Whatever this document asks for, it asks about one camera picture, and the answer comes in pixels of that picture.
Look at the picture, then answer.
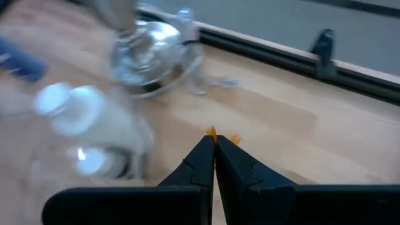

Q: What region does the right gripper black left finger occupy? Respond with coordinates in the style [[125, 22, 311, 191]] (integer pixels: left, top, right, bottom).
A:
[[41, 134, 216, 225]]

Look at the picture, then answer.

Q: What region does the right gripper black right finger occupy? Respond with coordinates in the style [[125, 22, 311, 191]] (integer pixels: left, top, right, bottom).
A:
[[214, 134, 400, 225]]

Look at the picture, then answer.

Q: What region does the large white paint bottle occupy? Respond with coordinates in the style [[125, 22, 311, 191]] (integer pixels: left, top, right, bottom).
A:
[[32, 81, 156, 157]]

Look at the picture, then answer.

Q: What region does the white-shade silver table lamp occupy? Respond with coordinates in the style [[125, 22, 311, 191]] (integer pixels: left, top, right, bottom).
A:
[[84, 0, 201, 94]]

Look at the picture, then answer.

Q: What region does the clear lamp cord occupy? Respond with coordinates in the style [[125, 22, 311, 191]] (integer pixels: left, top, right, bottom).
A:
[[170, 7, 241, 96]]

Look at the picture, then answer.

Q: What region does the black aluminium table frame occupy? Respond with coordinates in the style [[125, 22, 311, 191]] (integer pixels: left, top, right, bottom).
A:
[[134, 2, 400, 106]]

